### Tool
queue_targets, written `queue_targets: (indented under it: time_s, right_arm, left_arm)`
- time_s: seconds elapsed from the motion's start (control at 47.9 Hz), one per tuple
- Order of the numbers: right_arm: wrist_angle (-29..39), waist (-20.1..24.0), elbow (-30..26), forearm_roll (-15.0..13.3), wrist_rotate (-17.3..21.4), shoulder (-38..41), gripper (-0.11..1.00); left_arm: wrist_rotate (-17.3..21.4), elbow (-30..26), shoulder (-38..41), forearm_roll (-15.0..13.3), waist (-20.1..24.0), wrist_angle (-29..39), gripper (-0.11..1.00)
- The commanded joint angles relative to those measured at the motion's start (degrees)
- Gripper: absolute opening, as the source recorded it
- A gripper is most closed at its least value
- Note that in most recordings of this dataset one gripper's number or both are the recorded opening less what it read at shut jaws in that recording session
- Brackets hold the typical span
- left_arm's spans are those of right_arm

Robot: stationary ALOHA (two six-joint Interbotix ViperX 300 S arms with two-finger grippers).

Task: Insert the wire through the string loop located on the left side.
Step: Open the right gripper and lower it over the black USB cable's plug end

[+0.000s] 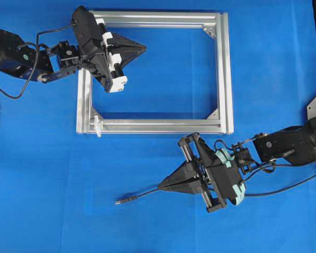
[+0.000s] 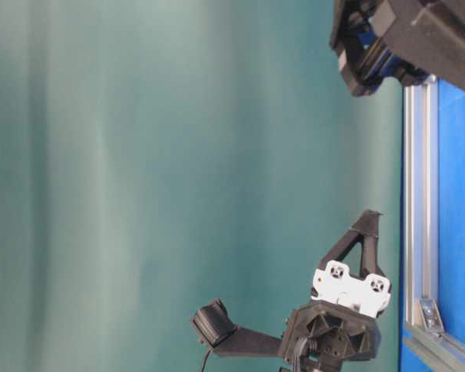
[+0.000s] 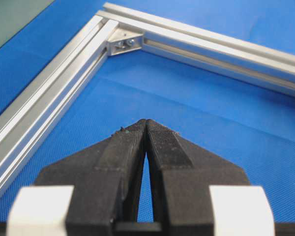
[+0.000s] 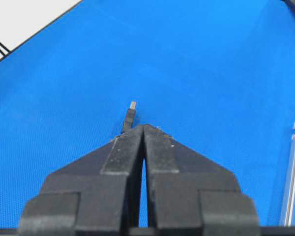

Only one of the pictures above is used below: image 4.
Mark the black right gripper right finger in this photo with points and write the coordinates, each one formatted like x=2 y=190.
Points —
x=190 y=195

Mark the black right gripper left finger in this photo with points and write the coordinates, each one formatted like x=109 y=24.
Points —
x=92 y=196

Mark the blue cloth mat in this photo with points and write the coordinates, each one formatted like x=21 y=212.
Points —
x=216 y=75

